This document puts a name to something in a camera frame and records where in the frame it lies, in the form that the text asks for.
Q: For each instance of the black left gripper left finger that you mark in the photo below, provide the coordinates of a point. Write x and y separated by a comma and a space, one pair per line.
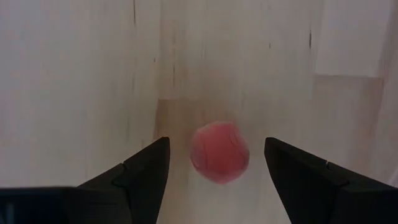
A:
124, 193

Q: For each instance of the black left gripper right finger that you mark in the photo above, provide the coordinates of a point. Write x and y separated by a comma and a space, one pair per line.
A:
311, 193

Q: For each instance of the pink red round toy fruit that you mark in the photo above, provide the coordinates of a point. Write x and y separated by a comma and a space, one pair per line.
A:
219, 152

